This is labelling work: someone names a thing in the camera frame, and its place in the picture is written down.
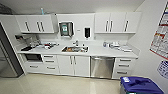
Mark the black built-in microwave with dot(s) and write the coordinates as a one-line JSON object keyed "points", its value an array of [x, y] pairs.
{"points": [[32, 57]]}

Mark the small blue bottle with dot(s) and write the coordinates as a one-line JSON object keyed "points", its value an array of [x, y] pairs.
{"points": [[42, 11]]}

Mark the cluttered dish drying rack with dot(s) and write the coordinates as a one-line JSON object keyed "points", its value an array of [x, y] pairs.
{"points": [[49, 45]]}

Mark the stainless steel dishwasher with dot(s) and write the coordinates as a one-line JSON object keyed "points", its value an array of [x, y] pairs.
{"points": [[102, 67]]}

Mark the steel paper towel dispenser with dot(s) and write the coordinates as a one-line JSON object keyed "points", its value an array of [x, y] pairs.
{"points": [[66, 29]]}

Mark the stainless steel sink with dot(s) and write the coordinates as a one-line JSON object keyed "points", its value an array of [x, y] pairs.
{"points": [[75, 49]]}

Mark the white folded cloth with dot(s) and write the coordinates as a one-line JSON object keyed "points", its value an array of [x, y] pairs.
{"points": [[126, 49]]}

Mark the white base cabinet two doors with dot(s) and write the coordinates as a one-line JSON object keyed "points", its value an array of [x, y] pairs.
{"points": [[73, 65]]}

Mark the black coffee maker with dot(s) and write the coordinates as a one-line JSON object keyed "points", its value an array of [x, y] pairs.
{"points": [[20, 36]]}

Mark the white wall cabinet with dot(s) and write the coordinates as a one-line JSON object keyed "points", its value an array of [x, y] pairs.
{"points": [[116, 22], [35, 24]]}

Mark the small dish soap bottle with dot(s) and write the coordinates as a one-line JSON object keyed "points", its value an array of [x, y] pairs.
{"points": [[105, 44]]}

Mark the large printed wall poster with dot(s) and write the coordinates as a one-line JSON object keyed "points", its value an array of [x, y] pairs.
{"points": [[161, 33]]}

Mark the small wall label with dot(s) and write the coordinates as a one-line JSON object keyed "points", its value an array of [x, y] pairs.
{"points": [[78, 30]]}

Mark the white drawer stack narrow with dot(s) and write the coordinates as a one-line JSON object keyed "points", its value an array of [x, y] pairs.
{"points": [[50, 63]]}

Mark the stainless steel refrigerator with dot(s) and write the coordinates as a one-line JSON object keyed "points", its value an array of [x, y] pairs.
{"points": [[8, 53]]}

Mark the black wall soap dispenser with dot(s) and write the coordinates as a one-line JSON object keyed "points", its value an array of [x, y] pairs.
{"points": [[87, 32]]}

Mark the chrome sink faucet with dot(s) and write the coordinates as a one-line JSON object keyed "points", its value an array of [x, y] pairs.
{"points": [[76, 43]]}

